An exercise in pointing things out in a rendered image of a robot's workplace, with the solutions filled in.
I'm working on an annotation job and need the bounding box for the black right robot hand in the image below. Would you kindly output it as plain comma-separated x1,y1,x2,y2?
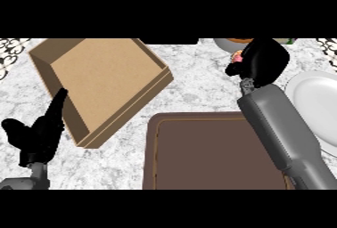
223,38,291,89

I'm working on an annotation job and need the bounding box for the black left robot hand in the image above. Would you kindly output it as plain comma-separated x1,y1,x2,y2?
0,87,69,168

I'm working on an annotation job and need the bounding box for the pink cupcake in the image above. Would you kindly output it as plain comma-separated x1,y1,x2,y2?
231,49,245,64

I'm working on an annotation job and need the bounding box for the white plate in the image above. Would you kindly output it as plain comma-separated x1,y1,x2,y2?
282,70,337,158

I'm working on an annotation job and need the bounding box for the tan wooden tray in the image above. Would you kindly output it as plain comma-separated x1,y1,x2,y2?
28,38,174,150

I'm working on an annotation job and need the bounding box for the white bowl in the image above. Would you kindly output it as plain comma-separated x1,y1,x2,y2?
213,38,256,54

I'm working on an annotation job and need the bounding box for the black and white patterned mat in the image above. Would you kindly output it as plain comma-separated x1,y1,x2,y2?
315,38,337,74
0,38,31,81

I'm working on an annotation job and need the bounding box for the black appliance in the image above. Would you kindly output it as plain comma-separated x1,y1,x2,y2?
139,38,200,45

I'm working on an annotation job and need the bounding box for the brown cutting board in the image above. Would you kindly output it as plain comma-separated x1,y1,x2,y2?
140,111,296,191

